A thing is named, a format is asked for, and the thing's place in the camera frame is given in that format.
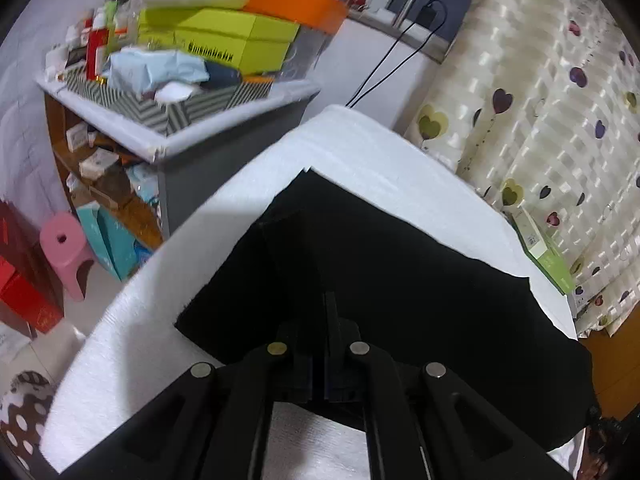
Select black pants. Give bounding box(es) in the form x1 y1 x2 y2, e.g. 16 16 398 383
186 171 600 451

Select person's right hand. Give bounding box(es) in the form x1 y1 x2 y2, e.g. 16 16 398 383
577 417 623 480

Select white towel table cover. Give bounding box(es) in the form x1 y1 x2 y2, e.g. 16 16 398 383
38 103 589 480

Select polka dot bag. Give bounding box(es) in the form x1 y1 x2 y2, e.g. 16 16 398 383
1 370 54 476

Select green and white box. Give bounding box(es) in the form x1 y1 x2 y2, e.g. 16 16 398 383
511 208 575 295

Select teal box on floor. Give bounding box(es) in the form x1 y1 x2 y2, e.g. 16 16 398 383
76 202 153 282

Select red gift bag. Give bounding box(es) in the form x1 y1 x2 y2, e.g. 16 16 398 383
1 202 63 334

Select pink plastic stool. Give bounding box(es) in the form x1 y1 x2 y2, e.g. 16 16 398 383
39 211 96 302

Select grey shelf cabinet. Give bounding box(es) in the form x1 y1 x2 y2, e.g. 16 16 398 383
35 75 321 250

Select black white striped box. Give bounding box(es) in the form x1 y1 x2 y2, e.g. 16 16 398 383
63 67 273 136

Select heart pattern curtain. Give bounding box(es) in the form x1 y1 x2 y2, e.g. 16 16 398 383
405 0 639 336

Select light blue cloth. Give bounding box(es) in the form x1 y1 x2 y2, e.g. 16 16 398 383
101 47 209 94

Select lime green shoe box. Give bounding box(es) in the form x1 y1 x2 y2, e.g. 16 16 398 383
138 8 299 75

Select orange box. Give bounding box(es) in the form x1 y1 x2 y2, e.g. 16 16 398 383
244 0 348 36

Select black power cables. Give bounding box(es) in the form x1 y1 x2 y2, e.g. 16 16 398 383
344 0 449 111

